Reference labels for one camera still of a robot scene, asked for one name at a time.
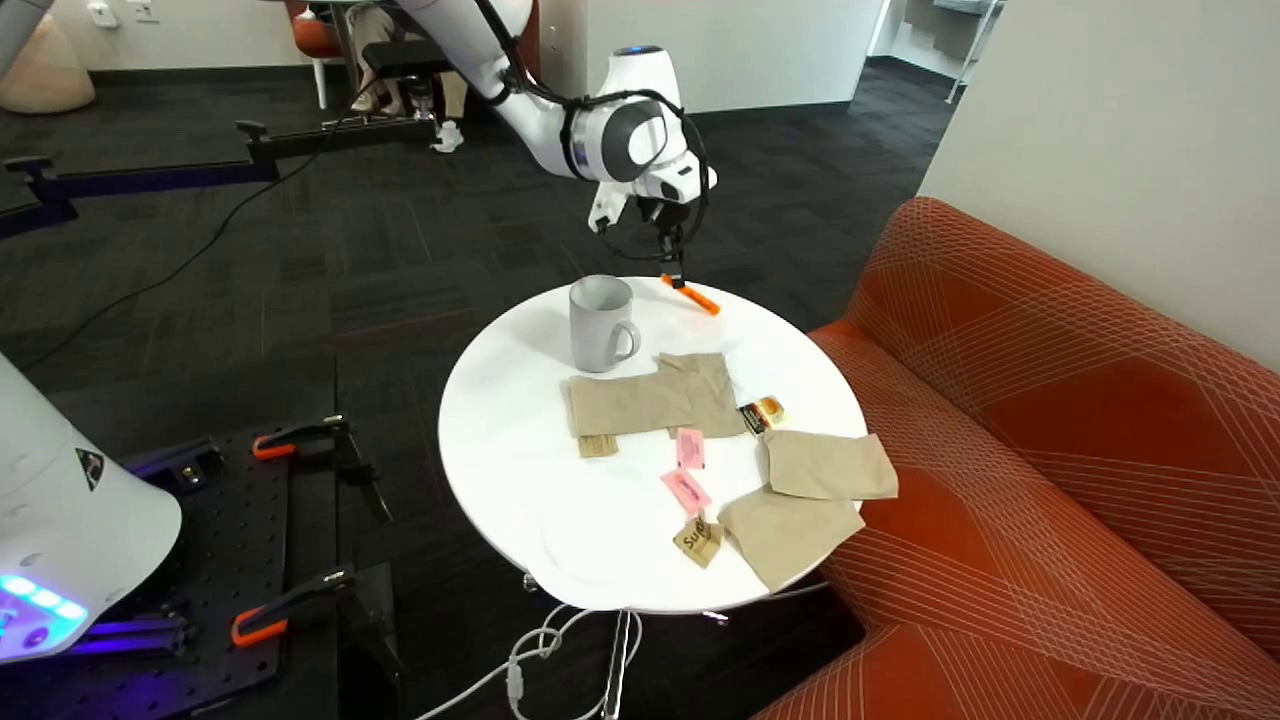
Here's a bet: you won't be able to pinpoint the white ceramic mug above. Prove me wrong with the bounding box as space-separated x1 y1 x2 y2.
568 277 640 370

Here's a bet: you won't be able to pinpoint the white device with lights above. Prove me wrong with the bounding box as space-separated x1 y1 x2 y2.
0 357 184 663

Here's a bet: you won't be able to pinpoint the orange black clamp lower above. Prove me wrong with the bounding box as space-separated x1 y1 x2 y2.
229 566 352 652

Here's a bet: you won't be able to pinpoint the pink sugar packet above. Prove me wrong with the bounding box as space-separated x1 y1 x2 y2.
675 426 709 468
659 468 709 514

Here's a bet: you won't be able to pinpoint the black camera stand rail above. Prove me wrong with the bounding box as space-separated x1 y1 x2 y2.
0 114 442 243

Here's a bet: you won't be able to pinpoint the dark small packet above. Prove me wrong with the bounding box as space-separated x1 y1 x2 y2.
738 395 783 431

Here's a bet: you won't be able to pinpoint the small brown packet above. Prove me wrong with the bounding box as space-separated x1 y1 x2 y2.
670 514 724 566

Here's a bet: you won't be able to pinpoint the brown napkin near mug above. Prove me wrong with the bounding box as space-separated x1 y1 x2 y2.
562 353 745 437

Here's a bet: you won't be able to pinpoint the round white table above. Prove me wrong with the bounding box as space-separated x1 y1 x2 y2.
434 277 869 617

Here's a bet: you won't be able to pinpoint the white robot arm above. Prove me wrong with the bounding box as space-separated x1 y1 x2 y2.
391 0 715 281

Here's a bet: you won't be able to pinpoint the brown napkin far side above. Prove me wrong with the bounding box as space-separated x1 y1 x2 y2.
762 431 901 500

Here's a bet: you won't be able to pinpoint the orange marker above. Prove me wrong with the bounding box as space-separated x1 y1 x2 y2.
659 272 718 315

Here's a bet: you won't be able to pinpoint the orange patterned corner sofa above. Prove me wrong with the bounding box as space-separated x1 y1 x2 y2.
768 194 1280 720

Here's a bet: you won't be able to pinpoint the pink sugar packet upper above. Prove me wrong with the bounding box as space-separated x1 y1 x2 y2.
675 426 709 468

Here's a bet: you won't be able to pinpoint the orange black clamp upper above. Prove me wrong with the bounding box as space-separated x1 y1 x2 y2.
247 410 347 462

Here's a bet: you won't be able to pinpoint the pink sugar packet lower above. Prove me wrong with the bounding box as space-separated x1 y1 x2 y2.
659 468 709 514

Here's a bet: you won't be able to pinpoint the white cables under table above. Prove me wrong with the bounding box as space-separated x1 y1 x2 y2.
416 571 833 720

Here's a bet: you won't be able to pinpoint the orange black clamp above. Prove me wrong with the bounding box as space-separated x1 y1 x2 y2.
229 566 352 652
247 410 347 462

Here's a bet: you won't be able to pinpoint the brown napkin front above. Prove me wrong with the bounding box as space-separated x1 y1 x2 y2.
718 493 862 588

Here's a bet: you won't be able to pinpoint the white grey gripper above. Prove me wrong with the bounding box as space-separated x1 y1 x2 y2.
578 89 715 285

